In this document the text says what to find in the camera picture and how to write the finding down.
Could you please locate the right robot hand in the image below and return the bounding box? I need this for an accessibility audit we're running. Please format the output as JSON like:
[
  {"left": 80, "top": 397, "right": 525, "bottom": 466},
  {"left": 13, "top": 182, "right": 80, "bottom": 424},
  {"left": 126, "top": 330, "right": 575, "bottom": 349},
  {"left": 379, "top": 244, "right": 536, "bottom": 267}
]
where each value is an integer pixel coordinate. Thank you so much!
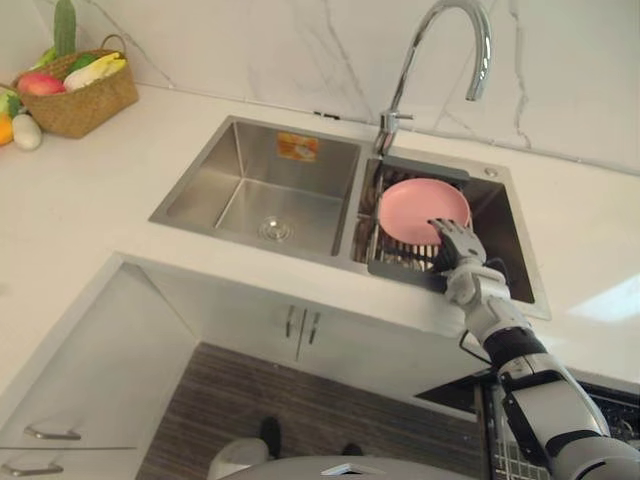
[{"left": 427, "top": 216, "right": 489, "bottom": 275}]

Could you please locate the pink round plate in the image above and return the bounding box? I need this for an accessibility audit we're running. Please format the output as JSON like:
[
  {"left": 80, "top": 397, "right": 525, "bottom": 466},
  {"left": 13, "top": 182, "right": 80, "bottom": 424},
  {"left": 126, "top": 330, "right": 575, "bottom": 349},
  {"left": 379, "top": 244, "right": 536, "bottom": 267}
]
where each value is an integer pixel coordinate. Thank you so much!
[{"left": 377, "top": 178, "right": 473, "bottom": 248}]

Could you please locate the grey sink drainer rack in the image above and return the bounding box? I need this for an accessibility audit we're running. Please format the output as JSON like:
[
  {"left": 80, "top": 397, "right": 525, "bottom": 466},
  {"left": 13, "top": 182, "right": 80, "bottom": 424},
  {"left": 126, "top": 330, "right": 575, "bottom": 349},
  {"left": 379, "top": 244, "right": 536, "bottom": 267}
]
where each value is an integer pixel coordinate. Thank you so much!
[{"left": 366, "top": 155, "right": 474, "bottom": 294}]

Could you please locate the round metal sink drain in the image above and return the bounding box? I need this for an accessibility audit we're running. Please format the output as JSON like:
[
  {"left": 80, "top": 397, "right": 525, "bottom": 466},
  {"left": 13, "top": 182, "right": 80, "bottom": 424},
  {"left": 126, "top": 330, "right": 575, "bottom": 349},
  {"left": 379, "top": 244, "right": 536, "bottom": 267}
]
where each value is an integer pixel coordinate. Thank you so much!
[{"left": 256, "top": 215, "right": 296, "bottom": 242}]

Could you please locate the stainless steel double sink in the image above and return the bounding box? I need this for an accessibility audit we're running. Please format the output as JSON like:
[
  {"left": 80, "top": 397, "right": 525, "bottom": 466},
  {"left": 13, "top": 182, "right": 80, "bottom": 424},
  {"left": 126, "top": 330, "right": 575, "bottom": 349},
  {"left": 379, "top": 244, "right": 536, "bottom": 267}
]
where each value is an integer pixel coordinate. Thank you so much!
[{"left": 147, "top": 114, "right": 553, "bottom": 322}]

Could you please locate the white sink cabinet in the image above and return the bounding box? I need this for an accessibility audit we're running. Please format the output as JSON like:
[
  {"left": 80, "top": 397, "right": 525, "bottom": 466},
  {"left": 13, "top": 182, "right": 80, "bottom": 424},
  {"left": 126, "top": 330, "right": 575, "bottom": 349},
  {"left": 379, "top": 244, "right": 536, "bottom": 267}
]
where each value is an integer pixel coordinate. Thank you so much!
[{"left": 122, "top": 253, "right": 484, "bottom": 401}]

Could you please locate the chrome gooseneck faucet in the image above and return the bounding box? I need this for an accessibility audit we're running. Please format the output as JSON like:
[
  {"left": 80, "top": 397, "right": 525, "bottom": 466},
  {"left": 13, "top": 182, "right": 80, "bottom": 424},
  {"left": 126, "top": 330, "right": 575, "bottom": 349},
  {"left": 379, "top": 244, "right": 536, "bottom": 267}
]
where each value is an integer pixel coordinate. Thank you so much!
[{"left": 373, "top": 0, "right": 494, "bottom": 157}]

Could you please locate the orange sticker label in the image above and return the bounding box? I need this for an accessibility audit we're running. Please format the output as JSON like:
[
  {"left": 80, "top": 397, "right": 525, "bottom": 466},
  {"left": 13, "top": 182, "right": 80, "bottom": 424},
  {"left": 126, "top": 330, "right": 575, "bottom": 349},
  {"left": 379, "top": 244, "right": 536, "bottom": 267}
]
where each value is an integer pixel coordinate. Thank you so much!
[{"left": 275, "top": 131, "right": 320, "bottom": 163}]

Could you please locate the grey robot torso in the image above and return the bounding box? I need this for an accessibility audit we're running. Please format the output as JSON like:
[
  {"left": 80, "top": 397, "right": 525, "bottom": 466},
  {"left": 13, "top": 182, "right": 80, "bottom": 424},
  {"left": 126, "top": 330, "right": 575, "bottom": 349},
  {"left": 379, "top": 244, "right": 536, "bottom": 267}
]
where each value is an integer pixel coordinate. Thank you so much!
[{"left": 206, "top": 434, "right": 501, "bottom": 480}]

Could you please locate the white drawer cabinet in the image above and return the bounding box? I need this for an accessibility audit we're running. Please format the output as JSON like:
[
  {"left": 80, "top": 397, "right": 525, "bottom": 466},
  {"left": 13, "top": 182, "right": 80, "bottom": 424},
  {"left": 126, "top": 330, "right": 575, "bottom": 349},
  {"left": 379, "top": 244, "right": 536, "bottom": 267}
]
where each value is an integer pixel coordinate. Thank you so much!
[{"left": 0, "top": 253, "right": 202, "bottom": 480}]

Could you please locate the white and yellow cabbage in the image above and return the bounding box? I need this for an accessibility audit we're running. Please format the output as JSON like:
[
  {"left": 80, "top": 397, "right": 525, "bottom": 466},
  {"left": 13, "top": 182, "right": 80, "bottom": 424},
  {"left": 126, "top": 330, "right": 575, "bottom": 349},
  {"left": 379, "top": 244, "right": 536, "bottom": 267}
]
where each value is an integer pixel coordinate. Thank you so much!
[{"left": 63, "top": 51, "right": 129, "bottom": 92}]

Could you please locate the woven wicker basket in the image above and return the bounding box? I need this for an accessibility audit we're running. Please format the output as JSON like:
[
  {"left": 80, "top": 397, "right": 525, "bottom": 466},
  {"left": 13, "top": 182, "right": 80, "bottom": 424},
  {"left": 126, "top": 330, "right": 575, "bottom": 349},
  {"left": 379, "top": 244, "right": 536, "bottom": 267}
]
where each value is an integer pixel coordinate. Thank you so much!
[{"left": 10, "top": 34, "right": 140, "bottom": 140}]

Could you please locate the green pepper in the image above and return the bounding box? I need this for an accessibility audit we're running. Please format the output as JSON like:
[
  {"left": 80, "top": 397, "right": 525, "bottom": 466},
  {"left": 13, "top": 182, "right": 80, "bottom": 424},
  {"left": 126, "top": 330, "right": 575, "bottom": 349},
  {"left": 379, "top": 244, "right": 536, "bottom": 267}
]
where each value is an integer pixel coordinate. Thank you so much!
[{"left": 69, "top": 53, "right": 97, "bottom": 77}]

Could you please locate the white egg-shaped vegetable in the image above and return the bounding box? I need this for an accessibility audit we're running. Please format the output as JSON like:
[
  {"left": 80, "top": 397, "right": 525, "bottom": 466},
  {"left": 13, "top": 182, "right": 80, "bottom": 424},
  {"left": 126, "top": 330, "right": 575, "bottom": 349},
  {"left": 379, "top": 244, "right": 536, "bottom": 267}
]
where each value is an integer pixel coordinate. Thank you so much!
[{"left": 11, "top": 113, "right": 43, "bottom": 150}]

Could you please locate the red apple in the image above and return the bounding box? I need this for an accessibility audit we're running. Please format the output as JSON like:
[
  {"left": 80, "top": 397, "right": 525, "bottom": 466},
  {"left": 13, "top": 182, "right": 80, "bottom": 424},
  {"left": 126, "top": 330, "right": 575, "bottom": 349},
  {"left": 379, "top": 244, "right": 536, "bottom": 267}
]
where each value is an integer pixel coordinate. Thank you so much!
[{"left": 16, "top": 71, "right": 67, "bottom": 97}]

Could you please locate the green cucumber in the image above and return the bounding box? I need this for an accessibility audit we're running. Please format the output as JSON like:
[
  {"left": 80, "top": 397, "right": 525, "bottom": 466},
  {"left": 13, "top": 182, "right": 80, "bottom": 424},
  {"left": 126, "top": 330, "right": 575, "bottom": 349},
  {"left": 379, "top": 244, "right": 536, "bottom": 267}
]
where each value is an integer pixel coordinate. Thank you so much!
[{"left": 52, "top": 0, "right": 78, "bottom": 59}]

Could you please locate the green and white vegetable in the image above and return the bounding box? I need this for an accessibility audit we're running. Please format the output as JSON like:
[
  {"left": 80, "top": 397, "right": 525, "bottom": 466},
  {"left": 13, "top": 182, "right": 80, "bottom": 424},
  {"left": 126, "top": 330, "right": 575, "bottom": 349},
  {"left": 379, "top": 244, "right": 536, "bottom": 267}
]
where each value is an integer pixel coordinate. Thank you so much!
[{"left": 0, "top": 88, "right": 22, "bottom": 119}]

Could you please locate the wire dishwasher rack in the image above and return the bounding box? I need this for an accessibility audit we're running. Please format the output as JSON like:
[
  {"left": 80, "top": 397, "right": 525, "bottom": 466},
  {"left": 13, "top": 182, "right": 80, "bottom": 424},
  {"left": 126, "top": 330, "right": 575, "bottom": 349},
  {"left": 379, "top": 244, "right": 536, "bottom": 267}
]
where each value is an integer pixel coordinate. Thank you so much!
[{"left": 491, "top": 438, "right": 542, "bottom": 480}]

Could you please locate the metal drawer handle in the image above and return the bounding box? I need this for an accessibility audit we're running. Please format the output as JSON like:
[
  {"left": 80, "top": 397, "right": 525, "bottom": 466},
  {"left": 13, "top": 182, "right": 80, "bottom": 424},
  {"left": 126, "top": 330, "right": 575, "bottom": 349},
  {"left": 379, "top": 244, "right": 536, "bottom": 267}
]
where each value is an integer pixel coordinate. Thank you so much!
[
  {"left": 23, "top": 424, "right": 83, "bottom": 442},
  {"left": 0, "top": 461, "right": 65, "bottom": 477}
]

